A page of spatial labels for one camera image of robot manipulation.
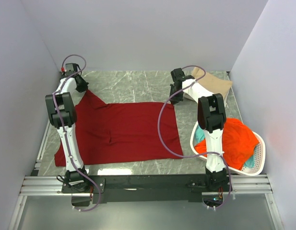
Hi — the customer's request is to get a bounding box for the red t shirt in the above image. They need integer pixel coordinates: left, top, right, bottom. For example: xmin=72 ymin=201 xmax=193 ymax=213
xmin=54 ymin=89 xmax=184 ymax=168

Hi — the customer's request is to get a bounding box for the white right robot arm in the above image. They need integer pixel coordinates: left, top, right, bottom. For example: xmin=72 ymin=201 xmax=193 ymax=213
xmin=170 ymin=68 xmax=226 ymax=173

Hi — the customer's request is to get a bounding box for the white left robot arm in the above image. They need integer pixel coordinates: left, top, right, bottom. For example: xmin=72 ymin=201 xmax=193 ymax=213
xmin=45 ymin=63 xmax=90 ymax=193

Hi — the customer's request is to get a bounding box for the teal t shirt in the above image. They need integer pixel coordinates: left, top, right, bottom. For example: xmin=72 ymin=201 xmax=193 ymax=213
xmin=194 ymin=126 xmax=205 ymax=144

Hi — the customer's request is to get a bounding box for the beige folded t shirt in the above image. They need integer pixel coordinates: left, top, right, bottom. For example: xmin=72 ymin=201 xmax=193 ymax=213
xmin=198 ymin=71 xmax=233 ymax=100

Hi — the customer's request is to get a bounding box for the orange t shirt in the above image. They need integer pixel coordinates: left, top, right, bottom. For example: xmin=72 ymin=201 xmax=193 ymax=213
xmin=194 ymin=115 xmax=259 ymax=173

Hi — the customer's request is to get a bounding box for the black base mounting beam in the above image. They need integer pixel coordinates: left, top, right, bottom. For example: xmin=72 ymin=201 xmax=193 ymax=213
xmin=61 ymin=174 xmax=232 ymax=206

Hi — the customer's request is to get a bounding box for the white laundry basket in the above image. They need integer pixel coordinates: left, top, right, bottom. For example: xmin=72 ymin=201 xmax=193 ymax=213
xmin=190 ymin=123 xmax=266 ymax=176

